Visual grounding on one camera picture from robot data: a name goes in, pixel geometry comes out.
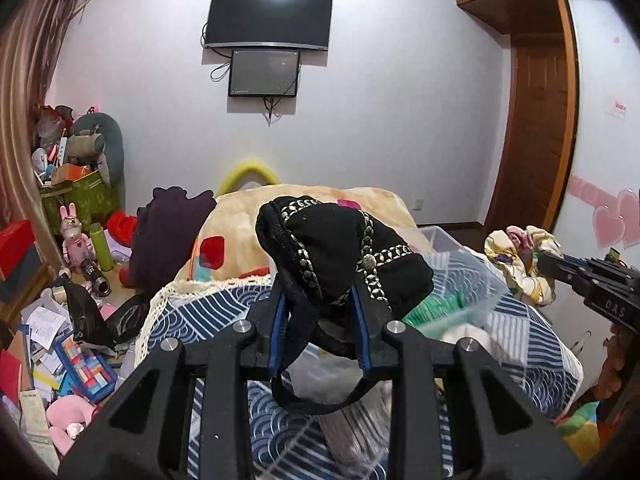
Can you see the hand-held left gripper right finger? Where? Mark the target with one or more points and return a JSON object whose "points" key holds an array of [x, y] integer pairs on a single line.
{"points": [[361, 332]]}

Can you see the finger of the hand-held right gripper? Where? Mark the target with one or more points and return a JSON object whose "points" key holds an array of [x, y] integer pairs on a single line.
{"points": [[560, 266]]}

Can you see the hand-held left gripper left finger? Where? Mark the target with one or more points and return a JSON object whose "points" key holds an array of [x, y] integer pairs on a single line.
{"points": [[278, 332]]}

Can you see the floral yellow white cloth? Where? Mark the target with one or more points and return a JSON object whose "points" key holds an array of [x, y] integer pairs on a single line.
{"points": [[520, 252]]}

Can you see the black studded bag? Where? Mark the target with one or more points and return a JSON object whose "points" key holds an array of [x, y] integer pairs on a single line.
{"points": [[330, 250]]}

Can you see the person's right hand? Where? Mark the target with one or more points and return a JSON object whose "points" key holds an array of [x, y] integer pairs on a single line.
{"points": [[616, 360]]}

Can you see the pink heart stickers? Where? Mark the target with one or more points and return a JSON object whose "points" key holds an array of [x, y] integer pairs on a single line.
{"points": [[617, 220]]}

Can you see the green knitted cloth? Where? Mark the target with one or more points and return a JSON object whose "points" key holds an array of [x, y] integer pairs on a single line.
{"points": [[435, 310]]}

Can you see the blue wave pattern quilt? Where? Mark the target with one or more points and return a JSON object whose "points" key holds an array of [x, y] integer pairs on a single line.
{"points": [[520, 345]]}

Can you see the grey cloth in plastic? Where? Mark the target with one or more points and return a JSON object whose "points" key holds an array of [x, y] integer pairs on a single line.
{"points": [[355, 430]]}

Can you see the clear plastic storage bin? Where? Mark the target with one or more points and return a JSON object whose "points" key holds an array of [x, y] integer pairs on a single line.
{"points": [[460, 280]]}

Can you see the beige fleece blanket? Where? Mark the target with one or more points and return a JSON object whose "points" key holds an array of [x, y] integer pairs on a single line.
{"points": [[235, 230]]}

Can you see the wooden door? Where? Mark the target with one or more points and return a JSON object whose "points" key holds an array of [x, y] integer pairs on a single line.
{"points": [[535, 130]]}

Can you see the green yellow plush toy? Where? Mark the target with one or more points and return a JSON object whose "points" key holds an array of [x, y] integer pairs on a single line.
{"points": [[580, 432]]}

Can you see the dark purple garment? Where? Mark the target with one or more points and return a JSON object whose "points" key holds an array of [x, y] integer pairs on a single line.
{"points": [[167, 235]]}

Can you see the white wardrobe sliding door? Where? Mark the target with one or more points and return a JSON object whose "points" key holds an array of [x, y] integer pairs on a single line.
{"points": [[605, 125]]}

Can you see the black plastic bag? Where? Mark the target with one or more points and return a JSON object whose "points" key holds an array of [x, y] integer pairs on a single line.
{"points": [[95, 317]]}

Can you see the red plush toy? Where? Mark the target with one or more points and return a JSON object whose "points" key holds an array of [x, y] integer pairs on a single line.
{"points": [[122, 227]]}

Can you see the black flashlight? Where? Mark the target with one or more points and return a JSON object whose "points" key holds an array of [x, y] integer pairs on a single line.
{"points": [[95, 277]]}

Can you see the green cylindrical bottle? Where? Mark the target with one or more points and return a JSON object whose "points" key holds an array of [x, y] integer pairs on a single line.
{"points": [[101, 247]]}

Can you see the blue framed colourful box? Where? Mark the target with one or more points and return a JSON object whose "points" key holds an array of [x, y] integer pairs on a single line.
{"points": [[85, 372]]}

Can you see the pink bunny figure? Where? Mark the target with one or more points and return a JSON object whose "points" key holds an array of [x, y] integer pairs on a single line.
{"points": [[75, 237]]}

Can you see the pink plush toy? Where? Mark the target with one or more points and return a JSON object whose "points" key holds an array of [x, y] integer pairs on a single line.
{"points": [[70, 417]]}

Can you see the green fabric storage box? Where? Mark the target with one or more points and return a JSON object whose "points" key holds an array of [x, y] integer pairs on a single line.
{"points": [[82, 197]]}

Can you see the pile of scattered papers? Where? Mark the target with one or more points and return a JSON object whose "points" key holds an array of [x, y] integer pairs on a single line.
{"points": [[37, 340]]}

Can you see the grey neck pillow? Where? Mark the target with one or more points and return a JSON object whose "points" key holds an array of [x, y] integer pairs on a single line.
{"points": [[107, 140]]}

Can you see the red box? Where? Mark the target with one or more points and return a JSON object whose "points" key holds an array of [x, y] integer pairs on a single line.
{"points": [[17, 245]]}

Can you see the striped brown curtain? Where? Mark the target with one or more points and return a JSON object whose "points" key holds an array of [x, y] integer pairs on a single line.
{"points": [[30, 85]]}

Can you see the white wall socket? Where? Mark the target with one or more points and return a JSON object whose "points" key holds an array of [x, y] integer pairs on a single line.
{"points": [[419, 204]]}

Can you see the small black wall monitor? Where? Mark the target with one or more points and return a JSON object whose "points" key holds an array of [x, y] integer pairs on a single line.
{"points": [[264, 73]]}

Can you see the large black wall television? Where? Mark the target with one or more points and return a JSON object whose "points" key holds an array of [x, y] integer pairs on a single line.
{"points": [[270, 17]]}

